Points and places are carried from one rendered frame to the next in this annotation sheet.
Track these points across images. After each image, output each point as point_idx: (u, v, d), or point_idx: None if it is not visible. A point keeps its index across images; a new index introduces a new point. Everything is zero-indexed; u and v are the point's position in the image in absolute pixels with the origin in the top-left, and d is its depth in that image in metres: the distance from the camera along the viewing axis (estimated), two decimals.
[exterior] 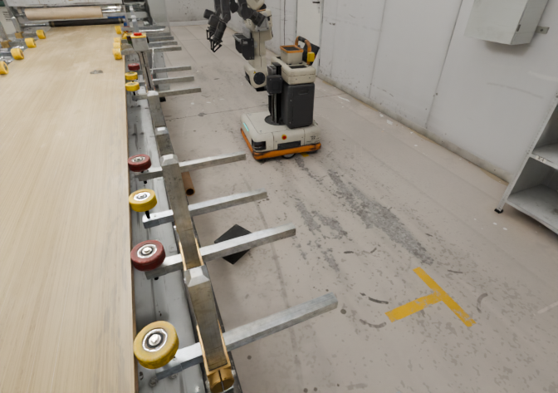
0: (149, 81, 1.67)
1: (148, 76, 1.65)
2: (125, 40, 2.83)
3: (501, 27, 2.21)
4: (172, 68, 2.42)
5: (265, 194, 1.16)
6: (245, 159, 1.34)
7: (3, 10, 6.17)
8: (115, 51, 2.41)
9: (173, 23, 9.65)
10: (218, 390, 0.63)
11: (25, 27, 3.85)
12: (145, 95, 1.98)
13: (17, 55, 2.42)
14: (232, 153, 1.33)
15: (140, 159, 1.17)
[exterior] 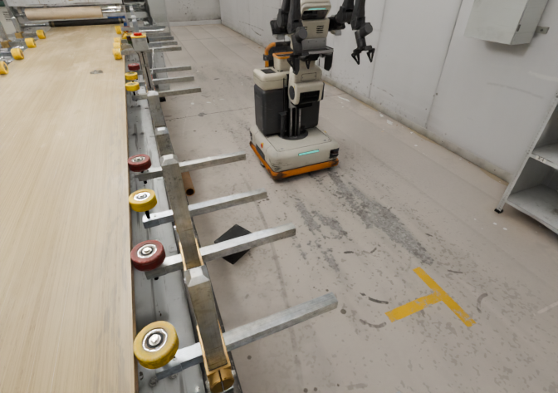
0: (149, 81, 1.67)
1: (148, 76, 1.65)
2: (125, 40, 2.83)
3: (501, 27, 2.21)
4: (172, 68, 2.42)
5: (265, 194, 1.16)
6: (245, 159, 1.34)
7: (3, 10, 6.17)
8: (115, 51, 2.41)
9: (173, 23, 9.65)
10: (218, 390, 0.63)
11: (25, 27, 3.85)
12: (145, 95, 1.98)
13: (17, 55, 2.42)
14: (232, 153, 1.33)
15: (140, 159, 1.17)
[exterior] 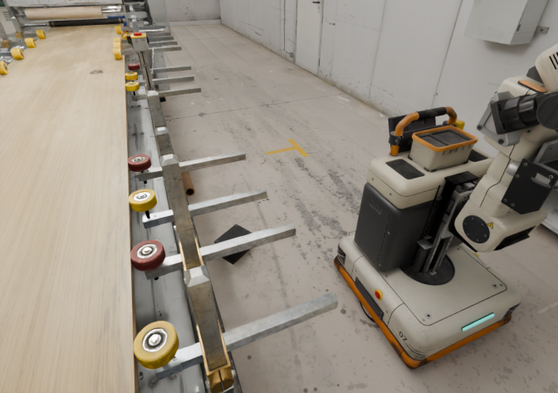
0: (149, 81, 1.67)
1: (148, 76, 1.65)
2: (125, 40, 2.83)
3: (501, 27, 2.21)
4: (172, 68, 2.42)
5: (265, 194, 1.16)
6: (245, 159, 1.34)
7: (3, 10, 6.17)
8: (115, 51, 2.41)
9: (173, 23, 9.65)
10: (218, 390, 0.63)
11: (25, 27, 3.85)
12: (145, 95, 1.98)
13: (17, 55, 2.42)
14: (232, 153, 1.33)
15: (140, 159, 1.17)
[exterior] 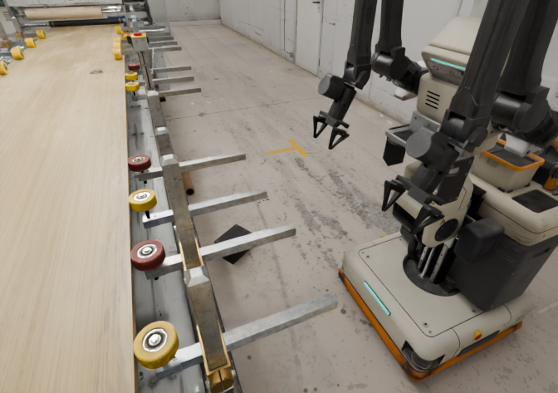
0: (149, 81, 1.67)
1: (148, 76, 1.65)
2: (125, 40, 2.83)
3: None
4: (172, 68, 2.42)
5: (265, 194, 1.16)
6: (245, 159, 1.34)
7: (3, 10, 6.17)
8: (115, 51, 2.41)
9: (173, 23, 9.65)
10: (218, 390, 0.63)
11: (25, 27, 3.85)
12: (145, 95, 1.98)
13: (17, 55, 2.42)
14: (232, 153, 1.33)
15: (140, 159, 1.17)
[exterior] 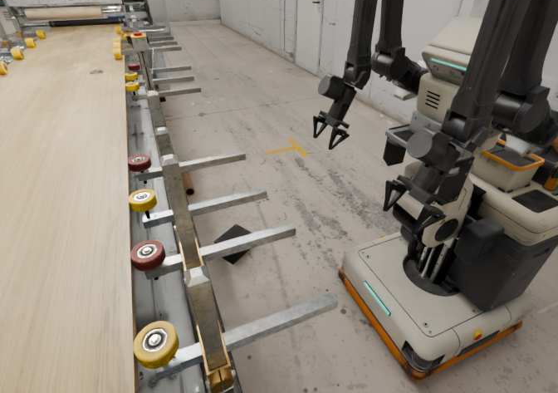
0: (149, 81, 1.67)
1: (148, 76, 1.65)
2: (125, 40, 2.83)
3: None
4: (172, 68, 2.42)
5: (265, 194, 1.16)
6: (245, 159, 1.34)
7: (3, 10, 6.17)
8: (115, 51, 2.41)
9: (173, 23, 9.65)
10: (218, 390, 0.63)
11: (25, 27, 3.85)
12: (145, 95, 1.98)
13: (17, 55, 2.42)
14: (232, 153, 1.33)
15: (140, 159, 1.17)
